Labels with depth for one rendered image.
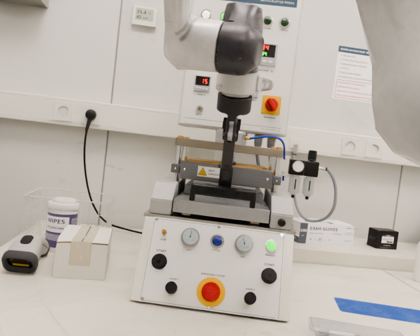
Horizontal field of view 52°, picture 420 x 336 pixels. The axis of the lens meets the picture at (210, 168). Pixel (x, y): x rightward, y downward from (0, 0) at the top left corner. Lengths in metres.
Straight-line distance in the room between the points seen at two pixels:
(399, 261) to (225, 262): 0.81
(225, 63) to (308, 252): 0.85
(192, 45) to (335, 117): 1.10
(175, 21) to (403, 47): 0.49
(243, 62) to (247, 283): 0.46
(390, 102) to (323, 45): 1.48
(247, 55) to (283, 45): 0.54
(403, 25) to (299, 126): 1.40
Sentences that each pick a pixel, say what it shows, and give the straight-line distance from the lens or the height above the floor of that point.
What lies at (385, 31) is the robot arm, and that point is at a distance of 0.40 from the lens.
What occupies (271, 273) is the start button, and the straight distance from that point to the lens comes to 0.96.
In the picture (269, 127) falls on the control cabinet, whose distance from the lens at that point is 1.30.
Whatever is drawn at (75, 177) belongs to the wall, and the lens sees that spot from 1.72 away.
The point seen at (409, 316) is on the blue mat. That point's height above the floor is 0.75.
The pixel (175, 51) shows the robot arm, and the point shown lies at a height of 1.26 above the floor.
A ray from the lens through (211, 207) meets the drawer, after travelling 0.98.
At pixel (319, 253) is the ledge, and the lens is 1.51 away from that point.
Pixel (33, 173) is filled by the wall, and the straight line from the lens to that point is 1.75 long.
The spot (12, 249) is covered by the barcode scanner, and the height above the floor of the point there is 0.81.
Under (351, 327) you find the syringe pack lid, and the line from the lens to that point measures 0.96.
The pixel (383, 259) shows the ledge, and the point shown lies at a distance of 1.60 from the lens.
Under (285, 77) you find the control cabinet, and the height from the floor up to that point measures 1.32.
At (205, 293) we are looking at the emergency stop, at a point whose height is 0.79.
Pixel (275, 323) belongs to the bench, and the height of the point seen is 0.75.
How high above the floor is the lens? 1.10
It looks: 3 degrees down
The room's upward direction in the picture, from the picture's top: 7 degrees clockwise
